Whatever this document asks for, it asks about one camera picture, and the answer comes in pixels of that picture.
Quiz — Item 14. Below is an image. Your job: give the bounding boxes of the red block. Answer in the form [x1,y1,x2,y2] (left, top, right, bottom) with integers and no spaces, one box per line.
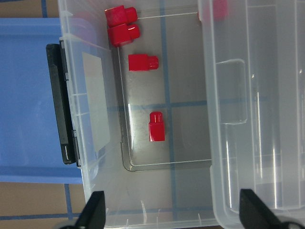
[107,24,141,47]
[148,111,165,142]
[104,5,138,27]
[128,54,159,72]

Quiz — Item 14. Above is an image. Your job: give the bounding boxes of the red block in box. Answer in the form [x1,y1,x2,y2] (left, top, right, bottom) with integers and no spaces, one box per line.
[128,54,159,72]
[104,5,138,27]
[107,24,141,47]

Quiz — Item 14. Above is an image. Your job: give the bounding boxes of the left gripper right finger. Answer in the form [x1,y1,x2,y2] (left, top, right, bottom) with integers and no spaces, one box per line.
[239,189,281,229]

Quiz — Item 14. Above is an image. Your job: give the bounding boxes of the blue plastic tray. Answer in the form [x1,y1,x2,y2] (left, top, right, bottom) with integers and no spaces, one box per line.
[0,18,82,184]

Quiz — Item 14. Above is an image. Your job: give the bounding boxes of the clear plastic storage box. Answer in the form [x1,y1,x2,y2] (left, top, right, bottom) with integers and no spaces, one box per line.
[59,0,217,229]

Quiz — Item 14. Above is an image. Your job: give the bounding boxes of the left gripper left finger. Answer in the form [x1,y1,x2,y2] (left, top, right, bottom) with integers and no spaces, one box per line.
[75,191,106,229]

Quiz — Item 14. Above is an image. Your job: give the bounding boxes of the black box latch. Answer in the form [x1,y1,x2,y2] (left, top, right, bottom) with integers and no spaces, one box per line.
[46,40,81,167]

